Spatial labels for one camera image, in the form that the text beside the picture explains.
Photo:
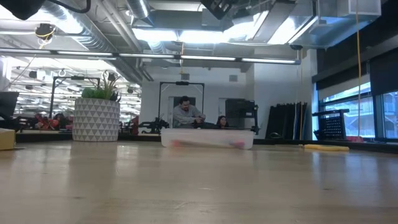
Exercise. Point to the grey wall vent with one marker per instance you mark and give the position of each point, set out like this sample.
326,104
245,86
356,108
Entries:
233,77
185,76

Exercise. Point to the black background robot arm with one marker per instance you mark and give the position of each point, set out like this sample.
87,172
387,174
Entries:
152,126

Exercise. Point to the silver rectangular air duct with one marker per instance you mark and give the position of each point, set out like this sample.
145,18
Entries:
280,25

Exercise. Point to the black aluminium table frame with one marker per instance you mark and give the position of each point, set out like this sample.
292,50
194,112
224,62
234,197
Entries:
46,137

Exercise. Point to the yellow sticky note pad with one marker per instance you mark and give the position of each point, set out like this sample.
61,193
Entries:
7,140

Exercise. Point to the black monitor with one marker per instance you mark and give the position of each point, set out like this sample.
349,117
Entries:
7,104

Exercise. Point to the black dome camera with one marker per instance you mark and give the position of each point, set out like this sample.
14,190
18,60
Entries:
296,47

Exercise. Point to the black perforated crate cart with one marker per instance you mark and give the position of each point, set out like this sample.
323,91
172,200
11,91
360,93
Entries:
331,126

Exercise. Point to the silver spiral air duct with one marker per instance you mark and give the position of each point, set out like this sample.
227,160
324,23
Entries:
90,40

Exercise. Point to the yellow highlighter pen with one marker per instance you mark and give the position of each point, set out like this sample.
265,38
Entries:
323,147

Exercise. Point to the plant in triangle-patterned pot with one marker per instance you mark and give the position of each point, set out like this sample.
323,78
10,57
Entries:
96,121

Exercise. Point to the black background rig frame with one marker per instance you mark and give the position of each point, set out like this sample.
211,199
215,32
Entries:
182,83
52,99

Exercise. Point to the long ceiling light strip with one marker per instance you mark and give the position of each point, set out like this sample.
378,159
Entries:
205,57

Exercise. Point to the black folded panels stack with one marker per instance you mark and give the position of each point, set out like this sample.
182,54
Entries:
286,121

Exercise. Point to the black equipment rack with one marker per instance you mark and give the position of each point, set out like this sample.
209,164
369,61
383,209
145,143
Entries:
239,109

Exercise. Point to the translucent plastic box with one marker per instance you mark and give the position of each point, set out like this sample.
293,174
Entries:
208,135

